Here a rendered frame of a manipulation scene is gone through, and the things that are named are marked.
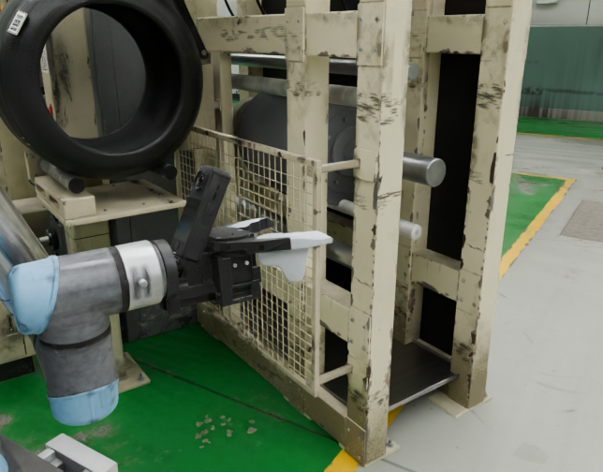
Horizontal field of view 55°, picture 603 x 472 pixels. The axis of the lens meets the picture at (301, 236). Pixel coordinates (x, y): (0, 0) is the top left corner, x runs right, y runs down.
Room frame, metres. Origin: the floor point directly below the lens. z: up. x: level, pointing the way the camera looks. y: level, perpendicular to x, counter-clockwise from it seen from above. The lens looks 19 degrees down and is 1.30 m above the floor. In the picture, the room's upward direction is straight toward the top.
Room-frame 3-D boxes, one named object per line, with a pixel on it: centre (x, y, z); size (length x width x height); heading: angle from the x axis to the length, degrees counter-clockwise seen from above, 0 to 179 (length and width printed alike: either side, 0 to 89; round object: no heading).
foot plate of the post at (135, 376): (2.00, 0.78, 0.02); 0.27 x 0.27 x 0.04; 35
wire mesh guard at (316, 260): (1.81, 0.22, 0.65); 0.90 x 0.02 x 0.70; 35
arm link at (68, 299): (0.57, 0.25, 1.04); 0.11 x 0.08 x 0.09; 122
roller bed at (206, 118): (2.20, 0.44, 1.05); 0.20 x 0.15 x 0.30; 35
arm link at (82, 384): (0.59, 0.26, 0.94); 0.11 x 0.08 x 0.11; 32
